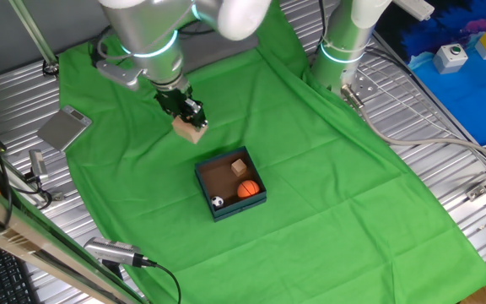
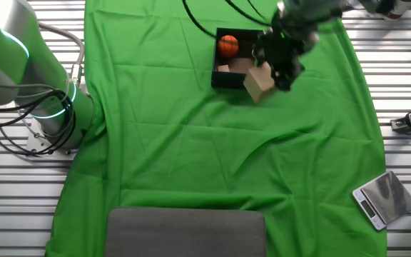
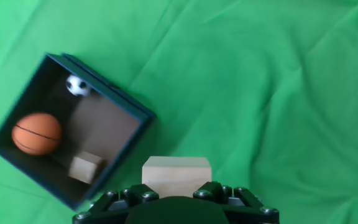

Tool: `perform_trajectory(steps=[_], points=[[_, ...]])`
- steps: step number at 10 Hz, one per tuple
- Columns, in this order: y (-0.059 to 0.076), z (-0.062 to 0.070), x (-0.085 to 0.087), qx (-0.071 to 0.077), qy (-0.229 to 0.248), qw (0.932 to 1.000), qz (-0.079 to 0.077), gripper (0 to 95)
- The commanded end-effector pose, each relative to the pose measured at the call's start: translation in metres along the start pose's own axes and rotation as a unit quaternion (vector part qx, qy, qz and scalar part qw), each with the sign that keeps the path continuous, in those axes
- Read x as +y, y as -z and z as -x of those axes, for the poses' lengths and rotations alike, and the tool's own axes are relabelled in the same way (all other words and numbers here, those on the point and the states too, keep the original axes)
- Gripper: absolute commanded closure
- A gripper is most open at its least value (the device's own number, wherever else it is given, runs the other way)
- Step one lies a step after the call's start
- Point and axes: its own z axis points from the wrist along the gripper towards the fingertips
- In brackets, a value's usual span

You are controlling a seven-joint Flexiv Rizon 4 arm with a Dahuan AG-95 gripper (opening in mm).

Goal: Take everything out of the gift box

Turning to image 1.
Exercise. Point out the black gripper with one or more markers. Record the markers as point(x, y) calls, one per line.
point(171, 101)

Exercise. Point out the large wooden block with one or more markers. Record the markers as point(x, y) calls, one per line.
point(188, 131)

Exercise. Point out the small wooden block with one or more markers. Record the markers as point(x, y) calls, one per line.
point(239, 168)

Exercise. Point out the small toy soccer ball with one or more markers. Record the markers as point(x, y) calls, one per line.
point(217, 202)

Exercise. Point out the orange toy basketball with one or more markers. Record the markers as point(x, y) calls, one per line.
point(248, 189)

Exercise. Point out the dark green gift box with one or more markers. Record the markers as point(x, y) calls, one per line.
point(243, 207)

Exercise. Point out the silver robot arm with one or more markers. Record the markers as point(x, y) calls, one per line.
point(150, 25)

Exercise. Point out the grey box green button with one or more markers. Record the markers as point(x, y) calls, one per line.
point(449, 61)

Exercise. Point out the green cloth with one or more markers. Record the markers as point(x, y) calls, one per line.
point(310, 169)

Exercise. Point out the silver digital scale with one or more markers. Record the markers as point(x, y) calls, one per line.
point(61, 128)

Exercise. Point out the aluminium pole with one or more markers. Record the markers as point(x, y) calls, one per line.
point(32, 29)

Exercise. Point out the white power strip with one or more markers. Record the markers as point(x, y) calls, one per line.
point(414, 8)

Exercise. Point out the grey corrugated conduit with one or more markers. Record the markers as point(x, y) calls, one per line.
point(437, 141)

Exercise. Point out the blue patterned mat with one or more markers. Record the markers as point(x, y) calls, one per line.
point(458, 97)

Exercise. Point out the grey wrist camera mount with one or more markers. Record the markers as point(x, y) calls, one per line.
point(118, 75)

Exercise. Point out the long silver ribbed camera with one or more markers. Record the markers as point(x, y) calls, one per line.
point(112, 249)

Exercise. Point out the small silver camera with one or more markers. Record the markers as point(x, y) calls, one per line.
point(38, 162)

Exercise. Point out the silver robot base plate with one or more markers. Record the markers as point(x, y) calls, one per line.
point(367, 86)

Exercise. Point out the black camera stand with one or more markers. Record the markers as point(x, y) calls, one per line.
point(112, 270)

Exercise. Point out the metal desk frame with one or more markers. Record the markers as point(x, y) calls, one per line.
point(36, 253)

